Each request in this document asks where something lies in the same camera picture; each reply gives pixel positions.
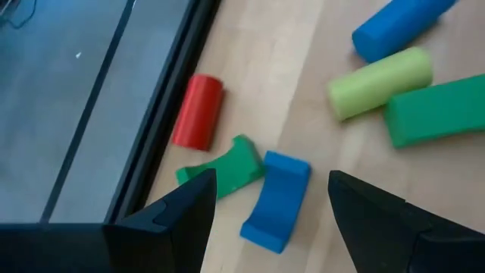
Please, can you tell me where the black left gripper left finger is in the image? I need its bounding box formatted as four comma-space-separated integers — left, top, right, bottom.
0, 168, 218, 273

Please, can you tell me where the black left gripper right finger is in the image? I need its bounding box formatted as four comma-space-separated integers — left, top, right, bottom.
327, 169, 485, 273

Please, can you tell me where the green wooden arch block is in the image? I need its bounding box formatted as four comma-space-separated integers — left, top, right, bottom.
174, 133, 267, 201

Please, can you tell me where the blue wooden arch block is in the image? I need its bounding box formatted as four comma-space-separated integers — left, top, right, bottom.
239, 150, 313, 255

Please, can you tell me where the red wooden cylinder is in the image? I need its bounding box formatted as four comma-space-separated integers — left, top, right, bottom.
171, 73, 225, 152

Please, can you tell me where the light green wooden cylinder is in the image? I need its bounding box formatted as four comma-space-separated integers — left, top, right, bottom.
327, 45, 434, 123

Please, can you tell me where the blue wooden cylinder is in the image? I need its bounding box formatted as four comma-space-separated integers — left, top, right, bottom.
351, 0, 460, 64

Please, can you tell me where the black aluminium table frame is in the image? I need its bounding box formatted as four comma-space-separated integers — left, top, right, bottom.
102, 0, 224, 225

